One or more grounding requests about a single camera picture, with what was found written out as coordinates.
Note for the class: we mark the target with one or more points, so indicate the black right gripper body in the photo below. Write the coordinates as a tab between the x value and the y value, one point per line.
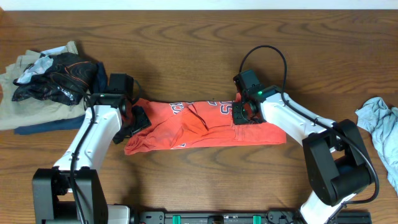
240	114

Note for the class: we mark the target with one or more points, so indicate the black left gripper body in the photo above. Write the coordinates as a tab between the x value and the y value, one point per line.
138	119

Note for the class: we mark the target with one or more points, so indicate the orange-red t-shirt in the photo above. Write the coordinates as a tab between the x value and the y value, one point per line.
183	125

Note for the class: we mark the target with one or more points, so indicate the light blue-grey garment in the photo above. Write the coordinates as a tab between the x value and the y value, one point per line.
380	122

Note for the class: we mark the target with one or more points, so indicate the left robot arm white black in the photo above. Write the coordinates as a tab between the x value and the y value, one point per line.
70	191

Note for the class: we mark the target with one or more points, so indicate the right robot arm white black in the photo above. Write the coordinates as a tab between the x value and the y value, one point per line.
337	162

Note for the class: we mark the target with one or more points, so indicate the navy blue folded garment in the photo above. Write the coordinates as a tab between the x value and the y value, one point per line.
99	84

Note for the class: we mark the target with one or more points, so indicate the black patterned folded garment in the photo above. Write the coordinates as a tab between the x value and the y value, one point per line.
60	78

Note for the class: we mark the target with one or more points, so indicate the beige folded garment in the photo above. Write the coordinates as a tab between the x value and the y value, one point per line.
28	112

